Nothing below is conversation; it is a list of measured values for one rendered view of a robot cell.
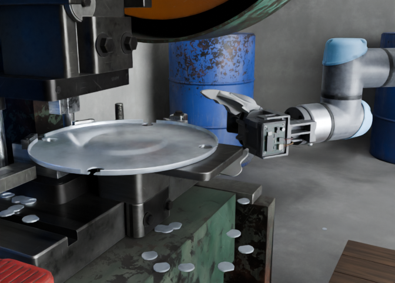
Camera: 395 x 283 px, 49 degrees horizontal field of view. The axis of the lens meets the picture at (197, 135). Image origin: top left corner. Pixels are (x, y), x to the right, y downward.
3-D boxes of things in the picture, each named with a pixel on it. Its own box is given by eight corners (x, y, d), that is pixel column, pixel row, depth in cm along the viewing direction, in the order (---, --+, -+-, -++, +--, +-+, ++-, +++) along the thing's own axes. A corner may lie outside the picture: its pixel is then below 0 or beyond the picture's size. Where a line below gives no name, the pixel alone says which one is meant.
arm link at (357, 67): (368, 37, 87) (362, 92, 90) (316, 37, 84) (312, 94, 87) (394, 39, 79) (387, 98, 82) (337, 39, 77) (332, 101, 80)
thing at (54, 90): (133, 97, 79) (132, 66, 77) (53, 120, 61) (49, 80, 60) (64, 91, 85) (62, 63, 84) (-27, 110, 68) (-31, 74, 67)
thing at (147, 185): (243, 222, 71) (245, 143, 68) (207, 265, 59) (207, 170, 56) (116, 196, 82) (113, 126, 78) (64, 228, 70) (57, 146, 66)
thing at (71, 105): (84, 110, 74) (82, 88, 74) (64, 115, 70) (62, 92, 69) (69, 108, 76) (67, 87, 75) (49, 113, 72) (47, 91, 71)
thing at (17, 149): (116, 152, 80) (114, 128, 79) (57, 178, 67) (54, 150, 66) (77, 146, 84) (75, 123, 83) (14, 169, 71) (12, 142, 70)
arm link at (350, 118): (347, 91, 90) (344, 131, 92) (305, 95, 85) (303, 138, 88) (378, 97, 83) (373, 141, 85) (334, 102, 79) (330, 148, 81)
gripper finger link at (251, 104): (235, 85, 74) (268, 111, 79) (230, 84, 76) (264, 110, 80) (221, 108, 74) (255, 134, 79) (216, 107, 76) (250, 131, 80)
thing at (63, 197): (136, 166, 82) (135, 150, 81) (60, 205, 65) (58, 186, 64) (69, 155, 89) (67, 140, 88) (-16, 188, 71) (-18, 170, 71)
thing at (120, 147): (77, 121, 85) (77, 117, 85) (226, 126, 81) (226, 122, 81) (-15, 169, 57) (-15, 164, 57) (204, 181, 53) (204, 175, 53)
